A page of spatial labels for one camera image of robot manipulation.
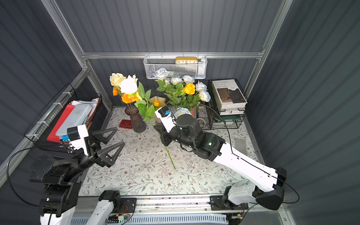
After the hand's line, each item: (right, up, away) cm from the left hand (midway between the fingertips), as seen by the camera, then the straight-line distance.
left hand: (118, 137), depth 48 cm
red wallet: (-22, +3, +60) cm, 64 cm away
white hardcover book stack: (+53, +19, +43) cm, 71 cm away
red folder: (-41, -2, +19) cm, 45 cm away
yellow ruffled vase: (+8, +18, +45) cm, 49 cm away
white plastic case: (-32, +8, +24) cm, 41 cm away
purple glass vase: (-10, +5, +49) cm, 50 cm away
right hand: (+12, +5, +11) cm, 17 cm away
